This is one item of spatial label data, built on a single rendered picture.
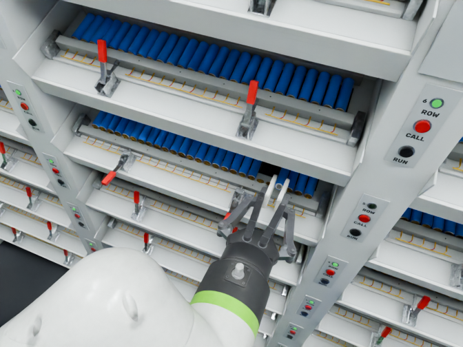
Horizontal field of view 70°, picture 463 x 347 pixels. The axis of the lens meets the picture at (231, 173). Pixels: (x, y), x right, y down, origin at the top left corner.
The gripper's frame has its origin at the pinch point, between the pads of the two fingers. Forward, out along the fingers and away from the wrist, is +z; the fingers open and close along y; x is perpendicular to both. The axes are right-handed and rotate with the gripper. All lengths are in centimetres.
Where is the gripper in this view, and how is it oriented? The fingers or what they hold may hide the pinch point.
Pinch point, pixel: (275, 193)
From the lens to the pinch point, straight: 62.6
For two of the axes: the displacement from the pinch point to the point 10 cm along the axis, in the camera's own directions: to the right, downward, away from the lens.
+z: 3.5, -5.5, 7.6
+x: -1.3, 7.7, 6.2
